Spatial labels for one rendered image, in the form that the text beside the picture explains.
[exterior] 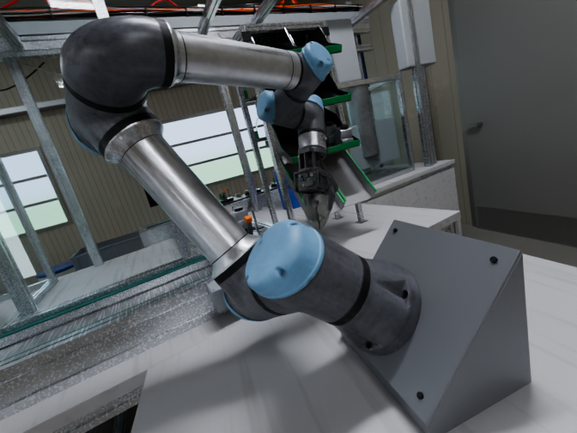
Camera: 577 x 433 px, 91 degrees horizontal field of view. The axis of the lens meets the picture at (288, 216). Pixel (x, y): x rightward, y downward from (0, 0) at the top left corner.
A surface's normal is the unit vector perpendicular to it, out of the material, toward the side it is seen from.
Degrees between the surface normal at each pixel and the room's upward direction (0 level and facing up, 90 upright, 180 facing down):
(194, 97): 90
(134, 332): 90
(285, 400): 0
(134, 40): 92
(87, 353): 90
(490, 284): 45
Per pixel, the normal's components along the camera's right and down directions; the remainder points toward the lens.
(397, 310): 0.11, -0.16
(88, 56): 0.04, 0.24
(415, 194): 0.45, 0.09
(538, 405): -0.25, -0.94
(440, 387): -0.83, -0.46
